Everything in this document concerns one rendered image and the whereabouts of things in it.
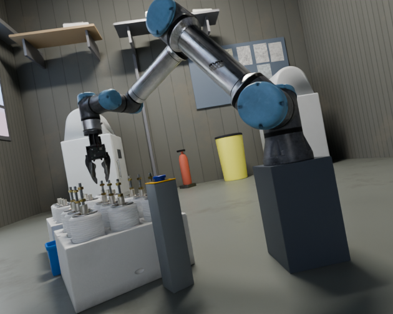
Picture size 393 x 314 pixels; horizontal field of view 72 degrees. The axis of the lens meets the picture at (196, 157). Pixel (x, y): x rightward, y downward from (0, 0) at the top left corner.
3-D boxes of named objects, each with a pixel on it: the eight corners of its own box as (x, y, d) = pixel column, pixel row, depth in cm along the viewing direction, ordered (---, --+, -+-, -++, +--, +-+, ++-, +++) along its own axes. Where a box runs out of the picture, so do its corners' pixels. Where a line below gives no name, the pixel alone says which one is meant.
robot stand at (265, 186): (317, 242, 94) (302, 157, 94) (351, 260, 76) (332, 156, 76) (267, 252, 92) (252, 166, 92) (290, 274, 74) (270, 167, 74)
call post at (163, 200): (183, 277, 85) (166, 179, 85) (194, 283, 79) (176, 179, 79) (163, 286, 81) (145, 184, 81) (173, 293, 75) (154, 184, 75)
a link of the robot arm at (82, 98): (85, 90, 104) (71, 95, 108) (90, 118, 104) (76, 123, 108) (101, 92, 111) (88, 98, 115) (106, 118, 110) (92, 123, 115)
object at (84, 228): (77, 281, 78) (66, 220, 78) (80, 270, 87) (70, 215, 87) (111, 271, 81) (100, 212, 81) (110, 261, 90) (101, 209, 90)
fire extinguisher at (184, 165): (195, 185, 389) (189, 148, 390) (196, 186, 366) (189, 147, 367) (179, 188, 387) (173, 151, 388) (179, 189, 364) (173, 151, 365)
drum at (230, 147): (246, 176, 395) (238, 134, 396) (253, 177, 356) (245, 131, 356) (219, 180, 392) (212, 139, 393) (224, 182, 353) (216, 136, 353)
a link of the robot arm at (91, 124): (81, 123, 112) (101, 121, 114) (83, 134, 112) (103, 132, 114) (80, 120, 105) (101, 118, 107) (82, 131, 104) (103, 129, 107)
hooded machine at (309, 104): (309, 164, 403) (292, 75, 405) (332, 164, 345) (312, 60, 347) (264, 172, 397) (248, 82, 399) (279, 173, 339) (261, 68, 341)
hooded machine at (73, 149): (132, 197, 382) (116, 111, 383) (125, 202, 325) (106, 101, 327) (87, 205, 376) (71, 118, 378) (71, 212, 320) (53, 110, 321)
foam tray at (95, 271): (152, 244, 127) (145, 207, 127) (195, 263, 94) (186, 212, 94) (61, 275, 106) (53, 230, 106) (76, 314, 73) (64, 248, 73)
